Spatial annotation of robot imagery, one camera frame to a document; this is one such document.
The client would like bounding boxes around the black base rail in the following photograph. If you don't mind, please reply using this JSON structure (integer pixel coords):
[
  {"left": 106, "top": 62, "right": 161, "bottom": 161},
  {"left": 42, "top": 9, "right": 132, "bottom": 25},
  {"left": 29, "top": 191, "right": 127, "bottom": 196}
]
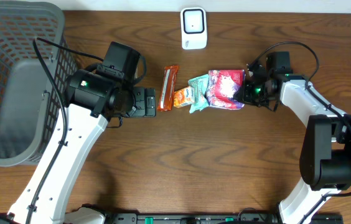
[{"left": 110, "top": 212, "right": 344, "bottom": 224}]

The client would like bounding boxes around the small orange packet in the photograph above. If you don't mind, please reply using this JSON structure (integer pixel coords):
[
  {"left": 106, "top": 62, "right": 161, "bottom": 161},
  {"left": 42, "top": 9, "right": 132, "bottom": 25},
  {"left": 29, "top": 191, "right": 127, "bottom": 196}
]
[{"left": 174, "top": 86, "right": 195, "bottom": 108}]

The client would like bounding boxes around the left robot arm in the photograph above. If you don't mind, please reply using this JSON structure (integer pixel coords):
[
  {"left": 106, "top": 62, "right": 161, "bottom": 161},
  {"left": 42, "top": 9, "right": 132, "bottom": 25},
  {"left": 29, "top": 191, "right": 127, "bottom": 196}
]
[{"left": 0, "top": 70, "right": 156, "bottom": 223}]

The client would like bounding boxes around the green wipes packet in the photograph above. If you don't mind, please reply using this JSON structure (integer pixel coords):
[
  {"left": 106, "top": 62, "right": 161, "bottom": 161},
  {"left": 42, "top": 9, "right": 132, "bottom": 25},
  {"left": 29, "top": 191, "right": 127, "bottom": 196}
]
[{"left": 188, "top": 74, "right": 209, "bottom": 114}]

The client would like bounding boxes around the grey plastic basket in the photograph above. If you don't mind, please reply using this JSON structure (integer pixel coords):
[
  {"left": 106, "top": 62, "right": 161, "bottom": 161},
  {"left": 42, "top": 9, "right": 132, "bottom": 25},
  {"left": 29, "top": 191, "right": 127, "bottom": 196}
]
[{"left": 0, "top": 1, "right": 77, "bottom": 167}]

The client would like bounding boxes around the purple red snack pack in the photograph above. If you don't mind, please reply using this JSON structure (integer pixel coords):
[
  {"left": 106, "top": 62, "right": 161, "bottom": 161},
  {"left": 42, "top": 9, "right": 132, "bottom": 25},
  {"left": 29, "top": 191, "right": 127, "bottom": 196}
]
[{"left": 206, "top": 70, "right": 245, "bottom": 110}]

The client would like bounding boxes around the orange snack bar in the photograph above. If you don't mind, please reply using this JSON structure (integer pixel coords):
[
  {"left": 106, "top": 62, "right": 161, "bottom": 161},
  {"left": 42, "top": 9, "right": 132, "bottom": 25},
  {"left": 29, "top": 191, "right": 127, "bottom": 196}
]
[{"left": 157, "top": 65, "right": 179, "bottom": 111}]

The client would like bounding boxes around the white barcode scanner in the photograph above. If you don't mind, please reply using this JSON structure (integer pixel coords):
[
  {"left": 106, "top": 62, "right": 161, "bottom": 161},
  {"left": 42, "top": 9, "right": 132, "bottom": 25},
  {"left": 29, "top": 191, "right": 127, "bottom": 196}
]
[{"left": 180, "top": 7, "right": 208, "bottom": 50}]

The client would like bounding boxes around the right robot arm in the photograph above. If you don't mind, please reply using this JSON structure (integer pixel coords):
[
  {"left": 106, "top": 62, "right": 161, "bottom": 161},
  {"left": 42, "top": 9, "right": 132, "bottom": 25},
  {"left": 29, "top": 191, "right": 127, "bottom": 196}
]
[{"left": 233, "top": 73, "right": 351, "bottom": 223}]

